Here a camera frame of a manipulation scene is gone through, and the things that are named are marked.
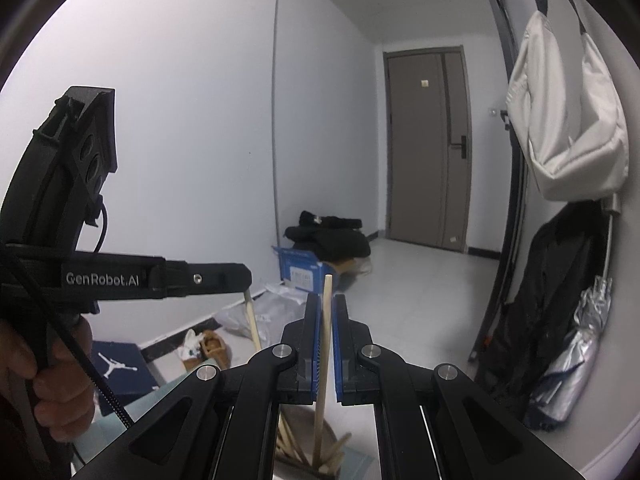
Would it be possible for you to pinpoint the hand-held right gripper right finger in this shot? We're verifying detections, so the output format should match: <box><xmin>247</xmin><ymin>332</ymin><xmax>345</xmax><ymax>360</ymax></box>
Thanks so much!
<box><xmin>332</xmin><ymin>294</ymin><xmax>586</xmax><ymax>480</ymax></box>

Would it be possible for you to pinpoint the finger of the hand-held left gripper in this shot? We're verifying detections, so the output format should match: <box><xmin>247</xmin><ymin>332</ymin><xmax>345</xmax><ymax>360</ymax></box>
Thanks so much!
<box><xmin>162</xmin><ymin>260</ymin><xmax>253</xmax><ymax>301</ymax></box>

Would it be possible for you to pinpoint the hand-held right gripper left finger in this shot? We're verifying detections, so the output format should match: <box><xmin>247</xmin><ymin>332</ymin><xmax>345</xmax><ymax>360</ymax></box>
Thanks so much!
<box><xmin>70</xmin><ymin>292</ymin><xmax>321</xmax><ymax>480</ymax></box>

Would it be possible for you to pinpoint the single wooden chopstick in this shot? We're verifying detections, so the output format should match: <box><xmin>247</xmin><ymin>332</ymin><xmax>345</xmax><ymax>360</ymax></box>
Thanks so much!
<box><xmin>312</xmin><ymin>274</ymin><xmax>334</xmax><ymax>468</ymax></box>
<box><xmin>242</xmin><ymin>287</ymin><xmax>263</xmax><ymax>353</ymax></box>

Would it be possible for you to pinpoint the white utensil holder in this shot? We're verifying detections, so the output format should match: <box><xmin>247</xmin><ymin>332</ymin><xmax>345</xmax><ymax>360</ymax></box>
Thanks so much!
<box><xmin>272</xmin><ymin>402</ymin><xmax>353</xmax><ymax>480</ymax></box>

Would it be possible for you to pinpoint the bunch of wooden chopsticks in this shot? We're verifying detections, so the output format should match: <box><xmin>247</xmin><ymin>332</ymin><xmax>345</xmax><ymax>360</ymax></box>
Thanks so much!
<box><xmin>276</xmin><ymin>410</ymin><xmax>352</xmax><ymax>476</ymax></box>

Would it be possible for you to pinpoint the person's left hand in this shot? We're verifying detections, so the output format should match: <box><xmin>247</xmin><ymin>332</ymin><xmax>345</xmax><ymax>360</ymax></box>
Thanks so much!
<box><xmin>0</xmin><ymin>317</ymin><xmax>97</xmax><ymax>443</ymax></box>

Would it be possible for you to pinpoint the grey plastic mailer bag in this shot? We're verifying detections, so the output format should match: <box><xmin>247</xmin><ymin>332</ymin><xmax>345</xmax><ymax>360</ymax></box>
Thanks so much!
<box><xmin>215</xmin><ymin>292</ymin><xmax>306</xmax><ymax>341</ymax></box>

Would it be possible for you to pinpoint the blue cardboard box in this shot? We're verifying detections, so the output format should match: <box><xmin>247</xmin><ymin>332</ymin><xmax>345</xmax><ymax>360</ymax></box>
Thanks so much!
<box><xmin>271</xmin><ymin>245</ymin><xmax>346</xmax><ymax>293</ymax></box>

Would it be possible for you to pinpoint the pile of black clothes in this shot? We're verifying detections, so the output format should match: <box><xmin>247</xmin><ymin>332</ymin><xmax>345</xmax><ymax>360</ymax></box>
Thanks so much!
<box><xmin>284</xmin><ymin>210</ymin><xmax>372</xmax><ymax>261</ymax></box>

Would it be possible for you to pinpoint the dark blue shoe box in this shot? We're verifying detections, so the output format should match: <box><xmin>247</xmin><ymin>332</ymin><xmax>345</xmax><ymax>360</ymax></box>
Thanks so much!
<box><xmin>91</xmin><ymin>341</ymin><xmax>162</xmax><ymax>403</ymax></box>

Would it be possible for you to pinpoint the black jacket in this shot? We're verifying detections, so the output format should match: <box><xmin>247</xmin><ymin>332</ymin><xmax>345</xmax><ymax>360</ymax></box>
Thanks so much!
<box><xmin>475</xmin><ymin>200</ymin><xmax>608</xmax><ymax>423</ymax></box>

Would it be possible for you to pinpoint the grey door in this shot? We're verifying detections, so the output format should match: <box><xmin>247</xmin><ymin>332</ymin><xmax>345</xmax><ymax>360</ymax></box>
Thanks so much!
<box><xmin>382</xmin><ymin>46</ymin><xmax>473</xmax><ymax>253</ymax></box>

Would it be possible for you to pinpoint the silver folded umbrella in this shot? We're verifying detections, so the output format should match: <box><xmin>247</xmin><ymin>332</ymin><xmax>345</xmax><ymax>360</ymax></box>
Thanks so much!
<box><xmin>522</xmin><ymin>195</ymin><xmax>621</xmax><ymax>431</ymax></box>

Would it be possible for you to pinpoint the white sling bag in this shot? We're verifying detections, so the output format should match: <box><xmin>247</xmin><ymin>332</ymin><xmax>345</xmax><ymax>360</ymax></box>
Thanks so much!
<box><xmin>505</xmin><ymin>0</ymin><xmax>630</xmax><ymax>202</ymax></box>

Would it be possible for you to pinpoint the black cable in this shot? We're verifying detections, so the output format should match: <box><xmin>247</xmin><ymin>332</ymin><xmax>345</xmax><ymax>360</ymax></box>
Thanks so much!
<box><xmin>0</xmin><ymin>200</ymin><xmax>135</xmax><ymax>431</ymax></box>

